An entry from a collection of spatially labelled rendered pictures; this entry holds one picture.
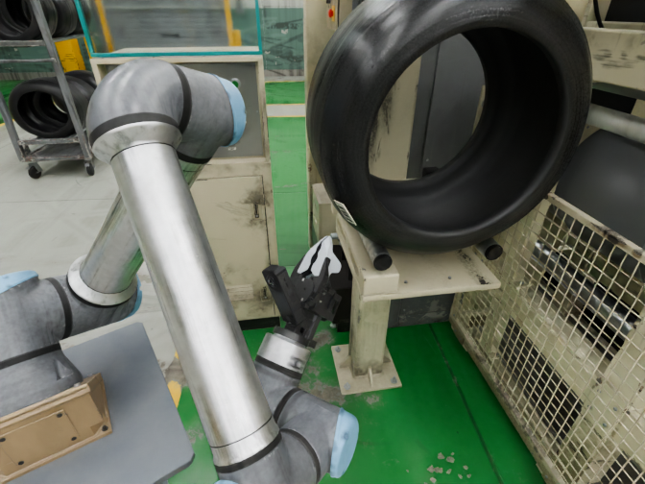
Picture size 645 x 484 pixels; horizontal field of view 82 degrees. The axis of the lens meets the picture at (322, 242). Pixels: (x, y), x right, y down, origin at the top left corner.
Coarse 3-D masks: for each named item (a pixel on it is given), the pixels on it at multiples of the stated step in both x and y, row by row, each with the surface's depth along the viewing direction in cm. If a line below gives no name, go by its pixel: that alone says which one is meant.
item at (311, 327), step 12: (300, 276) 72; (300, 288) 70; (312, 288) 68; (324, 288) 71; (300, 300) 68; (312, 300) 68; (324, 300) 71; (336, 300) 72; (312, 312) 71; (324, 312) 70; (288, 324) 70; (300, 324) 69; (312, 324) 71; (288, 336) 66; (300, 336) 67; (312, 336) 71; (312, 348) 71
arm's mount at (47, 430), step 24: (96, 384) 84; (24, 408) 70; (48, 408) 73; (72, 408) 76; (96, 408) 79; (0, 432) 70; (24, 432) 72; (48, 432) 75; (72, 432) 78; (96, 432) 82; (0, 456) 72; (24, 456) 75; (48, 456) 78; (0, 480) 74
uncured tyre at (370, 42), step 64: (384, 0) 65; (448, 0) 60; (512, 0) 61; (320, 64) 79; (384, 64) 63; (512, 64) 92; (576, 64) 68; (320, 128) 72; (512, 128) 99; (576, 128) 75; (384, 192) 107; (448, 192) 108; (512, 192) 94
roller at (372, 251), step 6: (360, 234) 98; (366, 240) 94; (366, 246) 93; (372, 246) 90; (378, 246) 90; (372, 252) 89; (378, 252) 88; (384, 252) 88; (372, 258) 88; (378, 258) 86; (384, 258) 87; (390, 258) 87; (378, 264) 87; (384, 264) 87; (390, 264) 88; (378, 270) 88
